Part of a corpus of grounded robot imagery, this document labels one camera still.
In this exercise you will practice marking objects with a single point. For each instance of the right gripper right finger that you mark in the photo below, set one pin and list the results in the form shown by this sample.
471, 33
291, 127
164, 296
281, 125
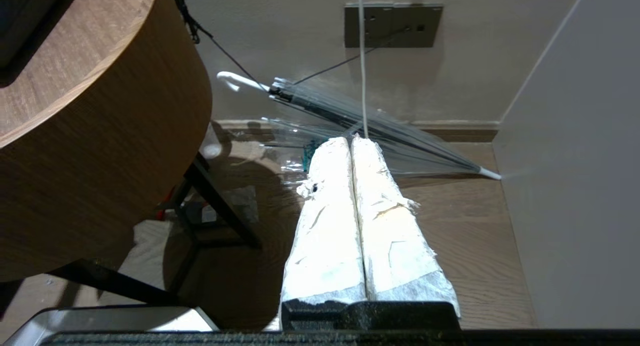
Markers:
395, 241

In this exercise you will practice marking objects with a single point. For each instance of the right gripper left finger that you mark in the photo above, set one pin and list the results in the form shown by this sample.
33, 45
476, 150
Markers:
327, 236

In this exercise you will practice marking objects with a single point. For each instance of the round wooden table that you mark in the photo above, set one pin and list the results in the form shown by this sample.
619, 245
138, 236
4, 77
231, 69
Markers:
95, 130

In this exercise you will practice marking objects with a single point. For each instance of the dark device on table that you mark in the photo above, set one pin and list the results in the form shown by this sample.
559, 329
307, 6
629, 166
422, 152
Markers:
22, 20

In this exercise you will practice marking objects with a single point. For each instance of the black metal table leg frame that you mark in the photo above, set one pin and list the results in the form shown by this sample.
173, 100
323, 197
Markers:
210, 221

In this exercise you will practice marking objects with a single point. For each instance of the grey wall socket plate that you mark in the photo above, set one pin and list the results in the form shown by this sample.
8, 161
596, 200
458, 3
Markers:
393, 25

